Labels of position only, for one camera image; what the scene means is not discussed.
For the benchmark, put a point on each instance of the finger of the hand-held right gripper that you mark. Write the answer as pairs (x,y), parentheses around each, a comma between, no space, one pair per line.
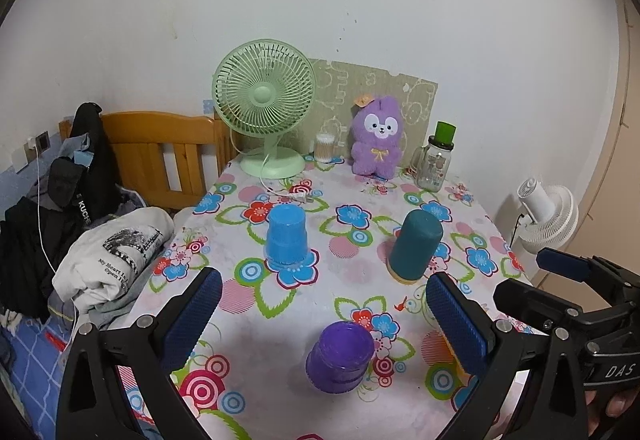
(530,297)
(565,264)

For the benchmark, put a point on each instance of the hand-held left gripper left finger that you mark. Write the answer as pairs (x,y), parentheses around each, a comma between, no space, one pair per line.
(196,315)

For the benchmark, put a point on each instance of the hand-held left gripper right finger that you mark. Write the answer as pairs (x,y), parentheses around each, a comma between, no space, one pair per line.
(457,320)

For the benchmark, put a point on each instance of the purple cup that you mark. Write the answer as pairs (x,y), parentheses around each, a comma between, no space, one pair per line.
(340,360)

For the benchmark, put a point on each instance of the teal cup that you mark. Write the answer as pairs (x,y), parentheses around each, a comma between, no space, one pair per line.
(415,245)

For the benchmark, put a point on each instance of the blue cup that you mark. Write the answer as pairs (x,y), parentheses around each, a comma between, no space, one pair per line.
(285,237)

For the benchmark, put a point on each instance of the person's right hand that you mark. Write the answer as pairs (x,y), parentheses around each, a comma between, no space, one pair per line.
(617,407)

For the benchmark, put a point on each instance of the white standing fan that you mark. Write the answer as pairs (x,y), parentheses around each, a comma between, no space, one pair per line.
(550,220)

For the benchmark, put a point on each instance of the grey folded garment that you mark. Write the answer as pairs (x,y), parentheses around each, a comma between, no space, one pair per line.
(107,312)

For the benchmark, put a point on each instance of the white printed shirt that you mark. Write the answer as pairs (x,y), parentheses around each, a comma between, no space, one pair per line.
(115,260)

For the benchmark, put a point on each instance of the beige door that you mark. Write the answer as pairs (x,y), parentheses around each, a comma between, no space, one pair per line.
(620,169)

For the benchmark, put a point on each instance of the floral tablecloth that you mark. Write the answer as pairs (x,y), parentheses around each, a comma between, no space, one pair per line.
(350,290)

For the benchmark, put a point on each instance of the glass jar with green lid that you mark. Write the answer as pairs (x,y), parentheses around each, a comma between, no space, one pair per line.
(435,167)

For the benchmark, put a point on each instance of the blue checked bed sheet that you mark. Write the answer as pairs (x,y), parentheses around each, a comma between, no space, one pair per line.
(30,360)

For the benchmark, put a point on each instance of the black clothes pile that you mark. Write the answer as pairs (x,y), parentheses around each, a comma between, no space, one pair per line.
(25,250)

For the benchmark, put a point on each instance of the black jacket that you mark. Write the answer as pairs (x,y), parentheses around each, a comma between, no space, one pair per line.
(92,159)

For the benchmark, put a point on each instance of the wooden bed headboard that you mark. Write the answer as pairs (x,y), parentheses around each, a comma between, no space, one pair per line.
(145,129)

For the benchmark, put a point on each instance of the purple plush toy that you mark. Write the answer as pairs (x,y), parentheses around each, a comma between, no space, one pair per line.
(377,144)

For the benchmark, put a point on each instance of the cotton swab container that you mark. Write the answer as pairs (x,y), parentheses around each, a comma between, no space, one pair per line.
(325,147)

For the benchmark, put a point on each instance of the green desk fan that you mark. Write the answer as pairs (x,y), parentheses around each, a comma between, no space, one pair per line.
(262,94)

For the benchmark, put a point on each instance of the patterned beige board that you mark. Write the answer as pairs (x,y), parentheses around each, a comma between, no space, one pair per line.
(400,94)

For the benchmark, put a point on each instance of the blue wall sticker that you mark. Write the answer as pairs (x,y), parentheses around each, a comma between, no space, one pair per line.
(207,105)

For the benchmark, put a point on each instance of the wall socket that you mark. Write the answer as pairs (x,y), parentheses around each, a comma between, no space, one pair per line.
(39,142)

